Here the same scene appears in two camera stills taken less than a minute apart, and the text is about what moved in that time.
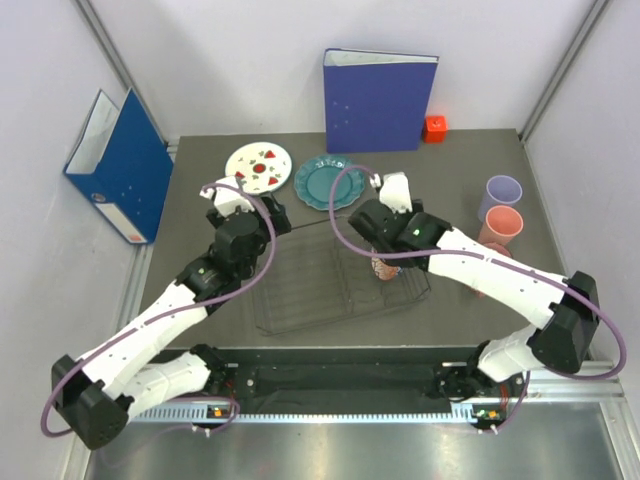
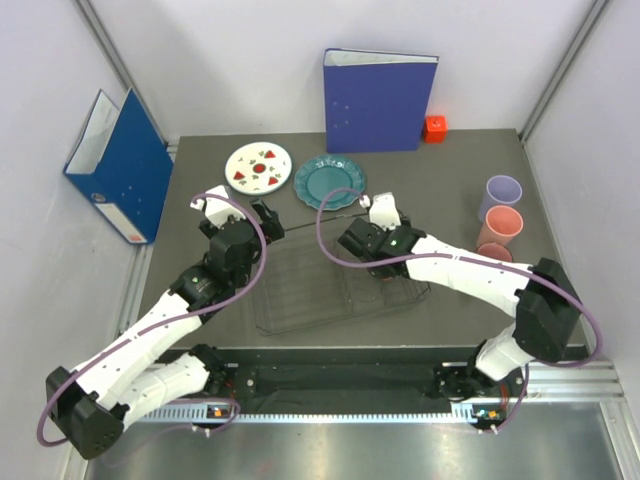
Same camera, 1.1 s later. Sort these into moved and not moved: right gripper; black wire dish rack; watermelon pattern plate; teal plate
Moved: right gripper
Not moved: teal plate; watermelon pattern plate; black wire dish rack
